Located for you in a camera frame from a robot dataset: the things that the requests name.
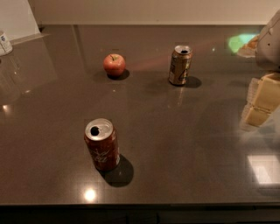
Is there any red coke can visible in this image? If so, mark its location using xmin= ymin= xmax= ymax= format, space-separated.
xmin=84 ymin=118 xmax=120 ymax=172

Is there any white container at left edge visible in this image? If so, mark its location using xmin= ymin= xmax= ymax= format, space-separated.
xmin=0 ymin=31 xmax=13 ymax=56

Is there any orange soda can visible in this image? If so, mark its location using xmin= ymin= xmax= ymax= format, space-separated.
xmin=169 ymin=45 xmax=193 ymax=86

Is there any red apple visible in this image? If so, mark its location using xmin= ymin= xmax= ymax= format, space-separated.
xmin=103 ymin=53 xmax=126 ymax=77

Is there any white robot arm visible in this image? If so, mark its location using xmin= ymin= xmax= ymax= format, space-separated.
xmin=237 ymin=10 xmax=280 ymax=131

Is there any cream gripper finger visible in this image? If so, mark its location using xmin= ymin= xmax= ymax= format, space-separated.
xmin=241 ymin=104 xmax=270 ymax=127
xmin=247 ymin=73 xmax=280 ymax=112

